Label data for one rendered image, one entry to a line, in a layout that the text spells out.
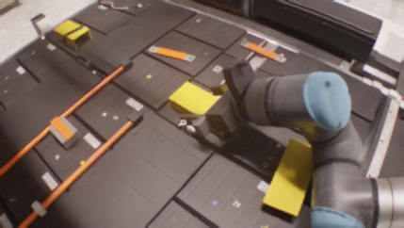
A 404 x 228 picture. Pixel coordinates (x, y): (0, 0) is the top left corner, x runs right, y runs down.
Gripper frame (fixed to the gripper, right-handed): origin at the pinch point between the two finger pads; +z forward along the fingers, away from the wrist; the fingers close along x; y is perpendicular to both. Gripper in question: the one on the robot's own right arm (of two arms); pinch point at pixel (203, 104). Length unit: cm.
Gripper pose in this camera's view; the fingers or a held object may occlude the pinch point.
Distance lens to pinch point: 65.4
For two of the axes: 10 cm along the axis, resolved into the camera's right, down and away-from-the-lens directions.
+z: -6.1, -0.1, 7.9
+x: 6.2, -6.3, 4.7
